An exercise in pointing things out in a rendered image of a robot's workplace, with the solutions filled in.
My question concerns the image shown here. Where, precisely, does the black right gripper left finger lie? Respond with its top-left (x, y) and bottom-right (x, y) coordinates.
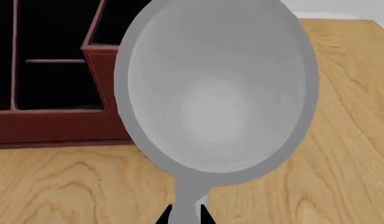
top-left (156, 203), bottom-right (174, 224)

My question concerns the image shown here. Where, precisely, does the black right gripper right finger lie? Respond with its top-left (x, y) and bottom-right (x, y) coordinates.
top-left (200, 203), bottom-right (217, 224)

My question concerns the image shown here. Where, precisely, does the grey frying pan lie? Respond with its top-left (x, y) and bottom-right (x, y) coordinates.
top-left (113, 0), bottom-right (320, 224)

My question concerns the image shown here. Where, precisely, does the dark red compartment caddy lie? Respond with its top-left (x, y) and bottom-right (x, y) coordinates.
top-left (0, 0), bottom-right (137, 150)

